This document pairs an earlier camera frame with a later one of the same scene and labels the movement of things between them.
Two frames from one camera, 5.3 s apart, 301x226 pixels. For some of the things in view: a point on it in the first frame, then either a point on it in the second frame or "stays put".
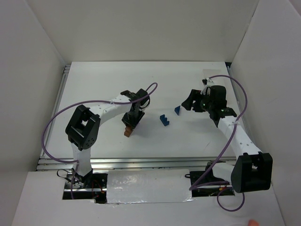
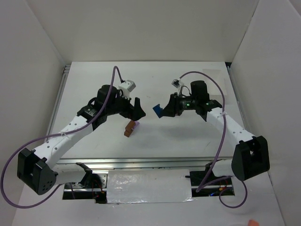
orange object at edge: (252, 222) stays put
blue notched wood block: (164, 120) → (158, 110)
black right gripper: (197, 101) → (175, 106)
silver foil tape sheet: (137, 186) stays put
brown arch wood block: (128, 131) stays put
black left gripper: (132, 118) → (131, 108)
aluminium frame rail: (58, 163) stays put
